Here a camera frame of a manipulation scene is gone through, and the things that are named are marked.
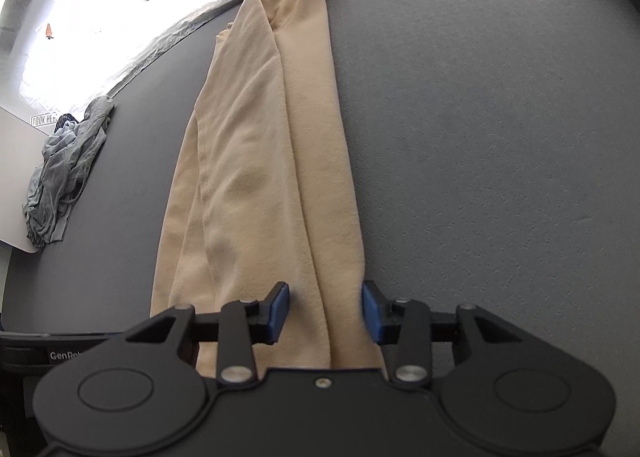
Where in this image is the white board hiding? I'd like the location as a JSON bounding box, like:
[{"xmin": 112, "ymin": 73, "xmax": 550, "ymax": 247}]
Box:
[{"xmin": 0, "ymin": 107, "xmax": 45, "ymax": 255}]

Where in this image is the beige long-sleeve shirt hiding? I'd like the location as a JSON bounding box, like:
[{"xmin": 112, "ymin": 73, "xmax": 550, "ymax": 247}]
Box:
[{"xmin": 150, "ymin": 0, "xmax": 387, "ymax": 380}]

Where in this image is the white carrot-print sheet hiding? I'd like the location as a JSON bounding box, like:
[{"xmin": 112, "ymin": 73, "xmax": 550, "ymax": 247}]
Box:
[{"xmin": 0, "ymin": 0, "xmax": 396, "ymax": 138}]

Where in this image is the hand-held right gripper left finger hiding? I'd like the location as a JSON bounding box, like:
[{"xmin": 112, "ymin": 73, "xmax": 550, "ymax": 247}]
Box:
[{"xmin": 122, "ymin": 281, "xmax": 291, "ymax": 384}]

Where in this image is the grey drawstring garment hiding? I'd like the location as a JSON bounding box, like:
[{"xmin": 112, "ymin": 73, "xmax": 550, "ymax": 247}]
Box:
[{"xmin": 22, "ymin": 98, "xmax": 117, "ymax": 252}]

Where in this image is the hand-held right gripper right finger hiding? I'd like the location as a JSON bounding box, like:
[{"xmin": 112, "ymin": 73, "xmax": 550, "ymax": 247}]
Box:
[{"xmin": 361, "ymin": 279, "xmax": 522, "ymax": 384}]

